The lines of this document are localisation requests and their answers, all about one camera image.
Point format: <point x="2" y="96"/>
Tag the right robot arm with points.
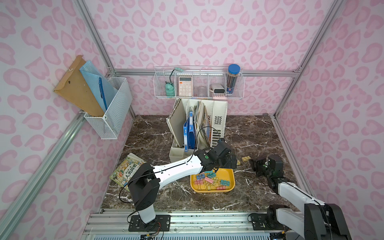
<point x="315" y="220"/>

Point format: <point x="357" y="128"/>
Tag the clear wall shelf organizer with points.
<point x="203" y="76"/>

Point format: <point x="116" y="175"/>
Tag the blue binder clip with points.
<point x="200" y="176"/>

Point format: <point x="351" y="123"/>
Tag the pink binder clip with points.
<point x="208" y="180"/>
<point x="221" y="188"/>

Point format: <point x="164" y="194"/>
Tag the teal binder clip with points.
<point x="225" y="183"/>
<point x="210" y="174"/>

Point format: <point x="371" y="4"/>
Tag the green desk lamp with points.
<point x="169" y="87"/>

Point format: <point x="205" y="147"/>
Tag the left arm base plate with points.
<point x="160" y="223"/>

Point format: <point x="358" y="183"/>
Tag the white digital clock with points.
<point x="218" y="91"/>

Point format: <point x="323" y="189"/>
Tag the pink white calculator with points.
<point x="185" y="86"/>

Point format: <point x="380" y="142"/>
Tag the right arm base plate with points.
<point x="260" y="222"/>

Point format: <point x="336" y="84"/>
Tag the blue binder folder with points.
<point x="189" y="132"/>

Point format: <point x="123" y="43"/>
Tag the brown kraft envelope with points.
<point x="73" y="88"/>

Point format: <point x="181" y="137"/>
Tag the yellow plastic storage box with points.
<point x="202" y="186"/>

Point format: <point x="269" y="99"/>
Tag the light blue document folder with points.
<point x="101" y="88"/>

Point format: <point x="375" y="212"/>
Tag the white desktop file organizer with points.
<point x="217" y="111"/>

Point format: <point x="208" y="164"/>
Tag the white mesh wall basket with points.
<point x="108" y="126"/>

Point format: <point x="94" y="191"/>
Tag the grey spiral notebook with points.
<point x="176" y="121"/>

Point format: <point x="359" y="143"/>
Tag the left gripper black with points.
<point x="227" y="159"/>

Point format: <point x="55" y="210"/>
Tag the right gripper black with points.
<point x="259" y="167"/>

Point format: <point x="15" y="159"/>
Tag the clear glass jar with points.
<point x="203" y="92"/>

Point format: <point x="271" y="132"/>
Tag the blue lid pencil tube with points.
<point x="232" y="75"/>

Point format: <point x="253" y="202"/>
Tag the books in organizer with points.
<point x="203" y="126"/>

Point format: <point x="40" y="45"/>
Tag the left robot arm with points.
<point x="145" y="182"/>

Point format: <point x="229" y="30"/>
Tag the illustrated children's book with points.
<point x="125" y="171"/>

